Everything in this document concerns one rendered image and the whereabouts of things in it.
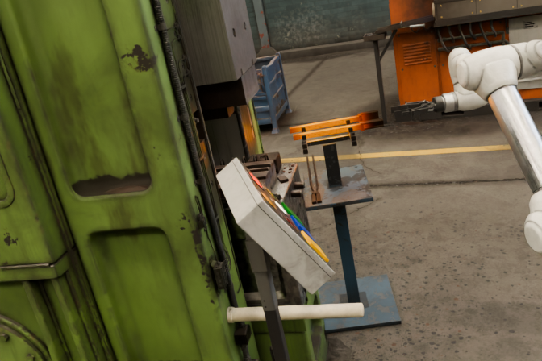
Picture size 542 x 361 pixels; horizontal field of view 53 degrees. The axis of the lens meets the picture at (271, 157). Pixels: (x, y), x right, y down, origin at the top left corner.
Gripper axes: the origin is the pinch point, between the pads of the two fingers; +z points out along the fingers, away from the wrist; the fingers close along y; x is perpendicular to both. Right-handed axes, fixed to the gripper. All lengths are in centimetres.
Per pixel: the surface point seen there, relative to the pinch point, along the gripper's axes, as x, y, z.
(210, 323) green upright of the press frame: -30, -99, 85
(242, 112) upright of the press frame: 21, -30, 68
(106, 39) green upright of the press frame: 64, -90, 95
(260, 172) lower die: 5, -62, 63
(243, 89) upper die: 39, -71, 62
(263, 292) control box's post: -7, -119, 63
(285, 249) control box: 13, -133, 53
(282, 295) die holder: -41, -72, 63
